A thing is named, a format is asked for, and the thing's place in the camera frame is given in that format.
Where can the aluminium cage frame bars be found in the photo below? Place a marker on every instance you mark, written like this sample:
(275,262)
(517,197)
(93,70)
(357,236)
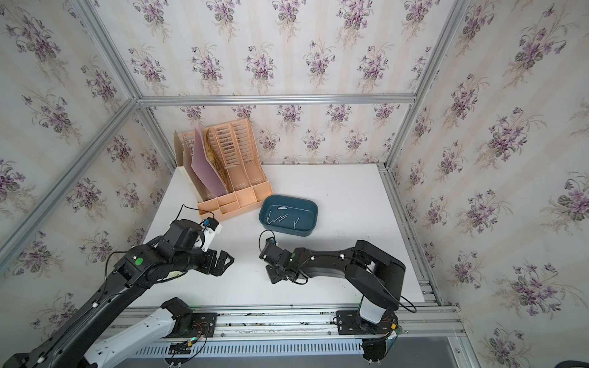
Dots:
(321,81)

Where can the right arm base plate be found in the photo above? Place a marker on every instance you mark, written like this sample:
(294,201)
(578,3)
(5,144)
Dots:
(349,322)

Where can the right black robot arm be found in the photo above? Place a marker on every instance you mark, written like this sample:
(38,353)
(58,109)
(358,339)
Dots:
(377,275)

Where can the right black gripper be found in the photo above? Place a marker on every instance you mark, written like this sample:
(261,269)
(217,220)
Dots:
(273,278)

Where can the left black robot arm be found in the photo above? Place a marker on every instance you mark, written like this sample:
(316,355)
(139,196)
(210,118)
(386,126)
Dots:
(185,246)

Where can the purple translucent folder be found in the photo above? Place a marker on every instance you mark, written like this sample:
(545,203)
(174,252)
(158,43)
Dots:
(203,168)

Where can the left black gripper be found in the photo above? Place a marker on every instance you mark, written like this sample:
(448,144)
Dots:
(209,267)

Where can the aluminium front rail frame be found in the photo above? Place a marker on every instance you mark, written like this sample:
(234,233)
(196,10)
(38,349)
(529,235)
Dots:
(296,332)

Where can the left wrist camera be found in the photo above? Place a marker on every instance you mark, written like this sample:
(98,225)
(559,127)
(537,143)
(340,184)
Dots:
(210,229)

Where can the peach plastic file organizer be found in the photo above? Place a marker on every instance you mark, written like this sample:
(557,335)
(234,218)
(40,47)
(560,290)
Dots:
(231,148)

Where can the teal plastic storage box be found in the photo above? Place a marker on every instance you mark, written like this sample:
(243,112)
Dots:
(289,215)

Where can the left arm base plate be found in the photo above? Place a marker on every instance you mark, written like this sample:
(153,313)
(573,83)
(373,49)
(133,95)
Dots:
(195,325)

